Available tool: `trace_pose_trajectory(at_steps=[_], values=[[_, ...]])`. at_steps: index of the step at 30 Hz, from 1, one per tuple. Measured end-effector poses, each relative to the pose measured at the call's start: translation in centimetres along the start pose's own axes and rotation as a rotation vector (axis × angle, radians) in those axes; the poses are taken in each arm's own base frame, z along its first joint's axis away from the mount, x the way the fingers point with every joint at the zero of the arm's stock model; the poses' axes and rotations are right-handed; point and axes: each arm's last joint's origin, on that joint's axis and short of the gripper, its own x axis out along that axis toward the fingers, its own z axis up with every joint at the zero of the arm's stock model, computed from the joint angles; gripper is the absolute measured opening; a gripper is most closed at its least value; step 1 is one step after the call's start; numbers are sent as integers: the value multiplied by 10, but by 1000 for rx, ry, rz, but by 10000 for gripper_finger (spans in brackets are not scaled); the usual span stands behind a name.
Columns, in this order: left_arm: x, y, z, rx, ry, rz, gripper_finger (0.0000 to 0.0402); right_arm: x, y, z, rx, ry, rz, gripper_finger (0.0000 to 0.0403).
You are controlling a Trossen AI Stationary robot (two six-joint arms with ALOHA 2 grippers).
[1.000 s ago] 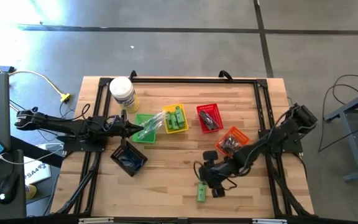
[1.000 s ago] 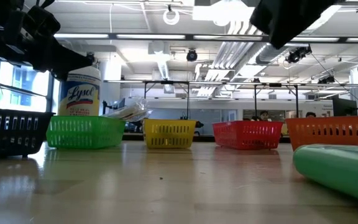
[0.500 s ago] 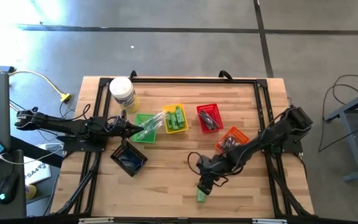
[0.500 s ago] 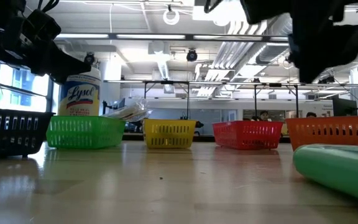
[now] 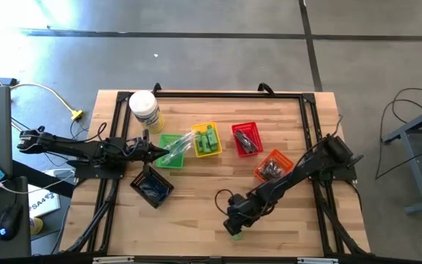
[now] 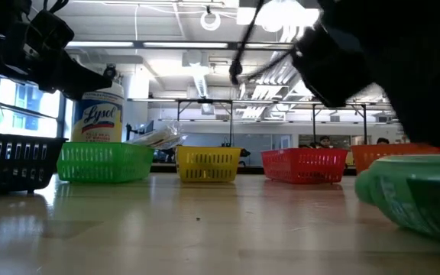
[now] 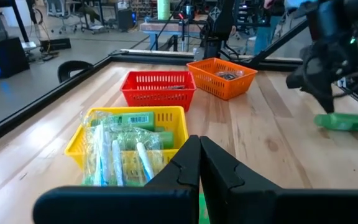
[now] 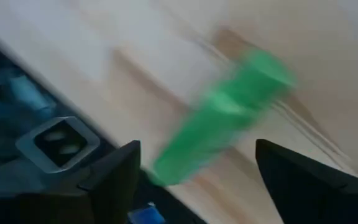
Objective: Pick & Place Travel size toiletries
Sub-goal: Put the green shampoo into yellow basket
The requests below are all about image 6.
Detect red plastic basket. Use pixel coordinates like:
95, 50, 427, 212
260, 147, 349, 185

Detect white ceiling ring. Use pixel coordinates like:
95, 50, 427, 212
199, 10, 222, 32

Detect green travel size bottle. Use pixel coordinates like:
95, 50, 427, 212
354, 154, 440, 246

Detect black plastic basket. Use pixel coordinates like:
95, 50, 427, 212
0, 131, 70, 196

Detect clear toiletry item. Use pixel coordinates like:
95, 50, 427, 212
154, 121, 186, 146

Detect white item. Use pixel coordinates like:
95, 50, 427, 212
143, 135, 185, 150

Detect small monitor on arm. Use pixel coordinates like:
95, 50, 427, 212
126, 120, 155, 145

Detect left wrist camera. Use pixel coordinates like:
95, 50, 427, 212
24, 8, 75, 58

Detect white ceiling conduits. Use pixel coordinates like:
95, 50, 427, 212
241, 26, 320, 120

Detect orange plastic basket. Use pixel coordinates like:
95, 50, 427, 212
350, 143, 440, 176

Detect green plastic basket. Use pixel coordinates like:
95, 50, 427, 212
56, 141, 156, 184

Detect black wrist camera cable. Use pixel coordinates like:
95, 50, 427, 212
228, 0, 296, 86

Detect black frame stand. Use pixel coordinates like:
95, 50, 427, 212
310, 101, 369, 147
175, 98, 234, 147

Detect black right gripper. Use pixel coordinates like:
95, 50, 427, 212
317, 0, 440, 155

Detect Lysol wipes canister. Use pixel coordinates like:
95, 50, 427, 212
70, 82, 125, 144

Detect overhead light bar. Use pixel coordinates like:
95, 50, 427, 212
65, 40, 294, 51

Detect yellow plastic basket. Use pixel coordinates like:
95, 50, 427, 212
175, 145, 243, 183

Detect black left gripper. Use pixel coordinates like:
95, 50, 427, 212
0, 32, 113, 102

